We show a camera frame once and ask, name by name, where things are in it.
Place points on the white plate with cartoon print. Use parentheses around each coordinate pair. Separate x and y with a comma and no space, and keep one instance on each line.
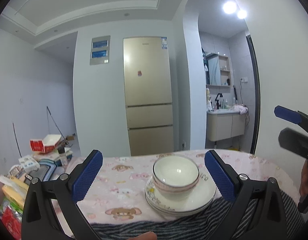
(177,214)

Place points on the white bowl with dark rim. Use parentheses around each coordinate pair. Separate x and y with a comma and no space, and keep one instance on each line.
(175,171)

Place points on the grey striped cloth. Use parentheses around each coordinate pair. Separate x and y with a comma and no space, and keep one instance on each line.
(199,226)

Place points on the black bathroom faucet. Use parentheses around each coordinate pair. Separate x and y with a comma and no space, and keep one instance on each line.
(218,100)

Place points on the beige bathroom vanity cabinet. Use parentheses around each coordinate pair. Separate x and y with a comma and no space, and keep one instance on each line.
(225,124)

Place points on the gold three-door refrigerator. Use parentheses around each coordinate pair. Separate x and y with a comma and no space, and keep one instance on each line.
(148,95)

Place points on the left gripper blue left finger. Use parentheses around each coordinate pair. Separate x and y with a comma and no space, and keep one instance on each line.
(84,174)

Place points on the pink towel on vanity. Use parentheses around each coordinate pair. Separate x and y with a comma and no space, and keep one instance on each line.
(242,109)

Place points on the person's left hand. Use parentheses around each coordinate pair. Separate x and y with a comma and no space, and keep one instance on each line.
(145,236)

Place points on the person's right hand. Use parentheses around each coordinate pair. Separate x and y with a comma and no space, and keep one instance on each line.
(303,189)

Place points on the white deep plate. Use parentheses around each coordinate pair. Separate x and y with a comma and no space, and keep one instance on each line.
(203,193)

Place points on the thin metal rod leaning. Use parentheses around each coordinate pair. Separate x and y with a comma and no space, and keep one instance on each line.
(50,116)

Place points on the red and white cardboard box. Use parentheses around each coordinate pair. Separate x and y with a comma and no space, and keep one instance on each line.
(45,145)

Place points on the pink cartoon tablecloth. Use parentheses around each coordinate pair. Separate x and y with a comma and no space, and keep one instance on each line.
(117,194)

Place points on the bathroom mirror cabinet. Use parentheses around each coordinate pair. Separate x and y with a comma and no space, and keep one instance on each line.
(217,69)

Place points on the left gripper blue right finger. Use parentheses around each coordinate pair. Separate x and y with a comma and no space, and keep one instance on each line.
(222,174)

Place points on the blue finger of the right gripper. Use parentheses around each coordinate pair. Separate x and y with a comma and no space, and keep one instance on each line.
(294,142)
(287,114)

